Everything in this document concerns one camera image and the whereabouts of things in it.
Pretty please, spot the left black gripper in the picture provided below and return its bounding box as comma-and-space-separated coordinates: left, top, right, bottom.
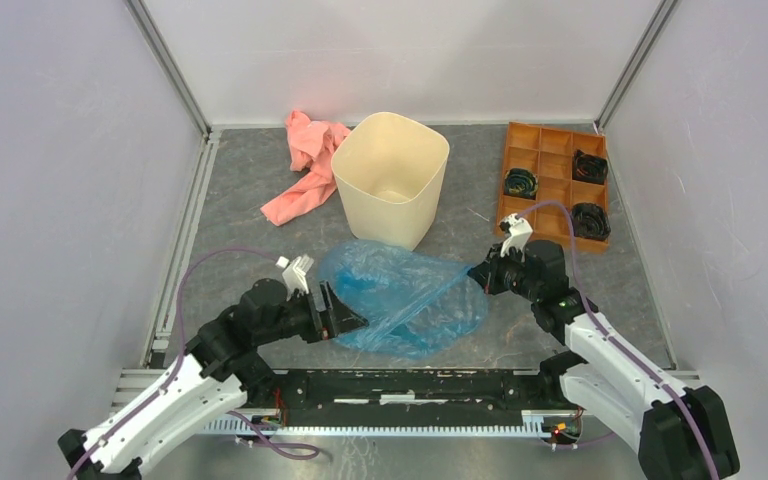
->
256, 278, 369, 344

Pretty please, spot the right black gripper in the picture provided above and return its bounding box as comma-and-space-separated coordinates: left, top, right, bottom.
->
466, 241, 540, 302

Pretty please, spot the blue plastic trash bag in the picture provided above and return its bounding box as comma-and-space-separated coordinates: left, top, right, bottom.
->
317, 239, 488, 359

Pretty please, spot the beige trash bin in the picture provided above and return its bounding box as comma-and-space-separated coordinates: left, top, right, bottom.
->
332, 112, 450, 251

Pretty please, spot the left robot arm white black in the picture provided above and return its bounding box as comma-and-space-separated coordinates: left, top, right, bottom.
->
58, 279, 369, 479

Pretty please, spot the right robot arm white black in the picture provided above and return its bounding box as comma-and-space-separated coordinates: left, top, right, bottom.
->
468, 240, 741, 479

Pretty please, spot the black bag roll left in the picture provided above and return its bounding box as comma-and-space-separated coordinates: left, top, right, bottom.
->
503, 168, 539, 200

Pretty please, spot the black bag roll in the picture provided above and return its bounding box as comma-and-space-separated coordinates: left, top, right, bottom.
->
572, 150, 609, 185
503, 168, 539, 200
571, 202, 611, 242

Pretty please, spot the black bag roll bottom right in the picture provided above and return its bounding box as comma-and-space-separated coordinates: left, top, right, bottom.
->
571, 202, 611, 242

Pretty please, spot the orange compartment tray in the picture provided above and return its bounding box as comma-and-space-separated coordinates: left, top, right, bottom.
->
494, 122, 609, 235

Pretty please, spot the black bag roll top right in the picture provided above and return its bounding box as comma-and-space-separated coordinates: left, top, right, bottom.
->
572, 150, 609, 185

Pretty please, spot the pink cloth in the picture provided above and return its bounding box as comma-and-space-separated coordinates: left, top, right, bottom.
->
260, 110, 350, 226

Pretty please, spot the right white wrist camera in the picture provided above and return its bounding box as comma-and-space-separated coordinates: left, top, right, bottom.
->
499, 213, 533, 257

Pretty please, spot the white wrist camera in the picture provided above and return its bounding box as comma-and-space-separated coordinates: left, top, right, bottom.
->
499, 213, 533, 257
275, 254, 314, 294

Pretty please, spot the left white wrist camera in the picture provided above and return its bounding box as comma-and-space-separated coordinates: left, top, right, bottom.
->
275, 254, 314, 294

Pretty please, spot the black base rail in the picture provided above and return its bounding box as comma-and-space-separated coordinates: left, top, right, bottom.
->
243, 369, 576, 428

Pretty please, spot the white slotted cable duct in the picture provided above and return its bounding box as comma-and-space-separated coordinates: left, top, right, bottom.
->
198, 409, 579, 440

